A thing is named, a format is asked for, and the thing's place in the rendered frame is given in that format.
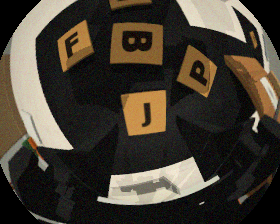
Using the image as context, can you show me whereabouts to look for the white paper ticket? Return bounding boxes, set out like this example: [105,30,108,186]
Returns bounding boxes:
[258,76,278,109]

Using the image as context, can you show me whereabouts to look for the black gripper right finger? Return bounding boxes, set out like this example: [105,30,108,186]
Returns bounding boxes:
[176,115,256,183]

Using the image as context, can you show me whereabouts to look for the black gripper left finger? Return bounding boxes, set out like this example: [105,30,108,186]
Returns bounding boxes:
[36,123,119,198]

